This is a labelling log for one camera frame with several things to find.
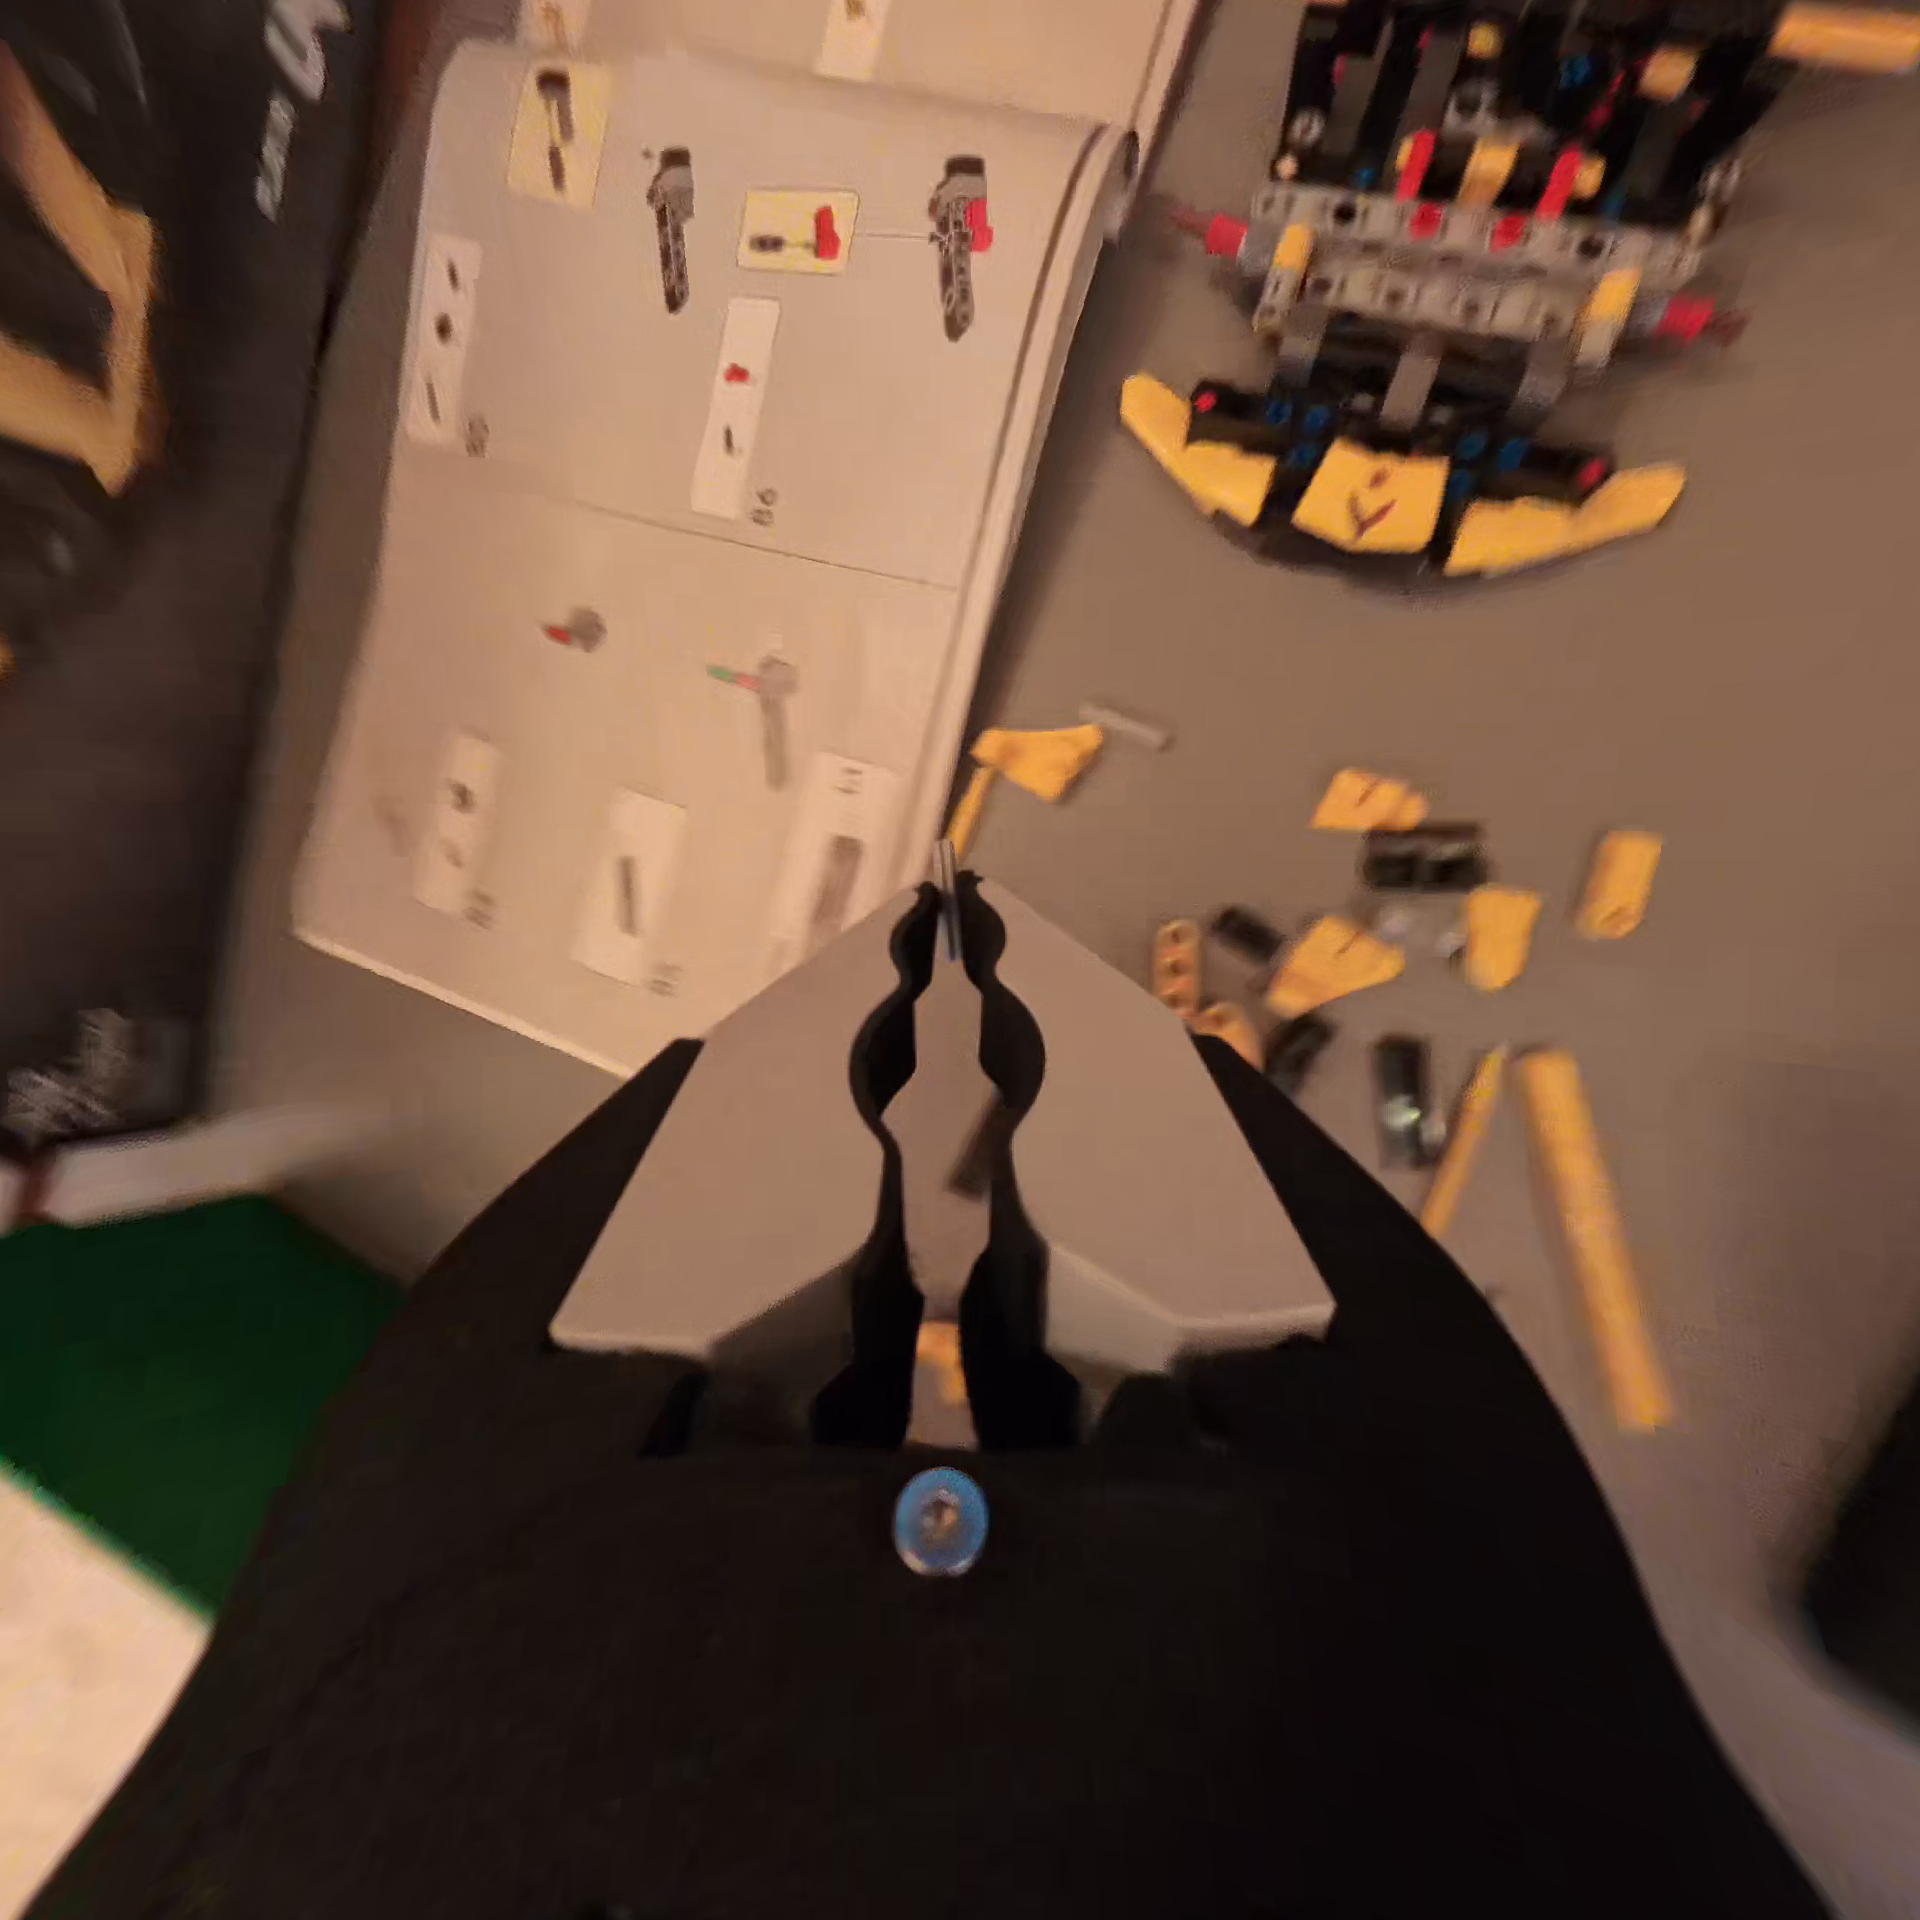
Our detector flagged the grey desk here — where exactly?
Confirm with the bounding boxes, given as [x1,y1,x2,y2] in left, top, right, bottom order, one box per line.
[210,0,1920,1920]

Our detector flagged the yellow piece with long rod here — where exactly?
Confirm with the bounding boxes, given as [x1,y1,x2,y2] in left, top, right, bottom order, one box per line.
[945,725,1107,864]

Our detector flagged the toy car box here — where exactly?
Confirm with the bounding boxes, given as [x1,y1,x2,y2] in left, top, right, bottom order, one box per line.
[0,0,393,1186]

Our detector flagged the white papers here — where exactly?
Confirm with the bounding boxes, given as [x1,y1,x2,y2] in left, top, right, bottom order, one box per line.
[0,1469,213,1876]

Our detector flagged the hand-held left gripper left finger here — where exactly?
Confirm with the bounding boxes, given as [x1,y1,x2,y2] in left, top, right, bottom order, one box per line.
[552,885,924,1419]

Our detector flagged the partly built yellow toy car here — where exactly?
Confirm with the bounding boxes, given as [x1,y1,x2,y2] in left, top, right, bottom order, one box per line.
[1117,0,1920,587]

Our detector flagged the open instruction booklet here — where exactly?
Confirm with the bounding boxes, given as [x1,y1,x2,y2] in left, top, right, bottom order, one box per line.
[293,0,1202,1074]

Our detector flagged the pile of loose building pieces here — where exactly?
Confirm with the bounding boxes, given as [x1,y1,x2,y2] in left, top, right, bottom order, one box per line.
[915,767,1682,1433]

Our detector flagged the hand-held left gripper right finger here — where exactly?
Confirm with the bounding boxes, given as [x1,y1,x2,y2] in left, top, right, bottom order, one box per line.
[961,881,1338,1375]

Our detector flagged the green storage bin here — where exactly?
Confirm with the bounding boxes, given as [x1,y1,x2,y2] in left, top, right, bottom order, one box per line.
[0,1192,406,1623]

